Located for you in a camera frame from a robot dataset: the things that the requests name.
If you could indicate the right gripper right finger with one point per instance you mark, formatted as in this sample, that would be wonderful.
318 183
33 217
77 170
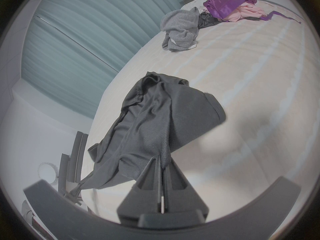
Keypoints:
177 191

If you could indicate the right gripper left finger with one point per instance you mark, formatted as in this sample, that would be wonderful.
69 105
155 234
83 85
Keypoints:
147 191

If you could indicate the black T-shirt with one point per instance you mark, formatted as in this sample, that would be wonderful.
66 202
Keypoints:
162 114

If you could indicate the bed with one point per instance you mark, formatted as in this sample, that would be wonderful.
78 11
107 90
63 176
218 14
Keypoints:
250 84

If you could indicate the blue-green curtain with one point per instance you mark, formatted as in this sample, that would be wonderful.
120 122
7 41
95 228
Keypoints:
57 66
105 16

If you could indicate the grey garment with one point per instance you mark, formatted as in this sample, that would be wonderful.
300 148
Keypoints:
178 21

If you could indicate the black shiny garment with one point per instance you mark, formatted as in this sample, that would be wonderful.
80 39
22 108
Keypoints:
207 20

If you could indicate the white printed pillow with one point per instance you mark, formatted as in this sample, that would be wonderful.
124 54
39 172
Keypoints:
192 5

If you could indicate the pink garment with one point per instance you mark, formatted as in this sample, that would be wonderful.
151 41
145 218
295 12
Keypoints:
245 14

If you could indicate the purple satin garment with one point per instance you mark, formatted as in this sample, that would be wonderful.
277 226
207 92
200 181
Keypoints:
222 6

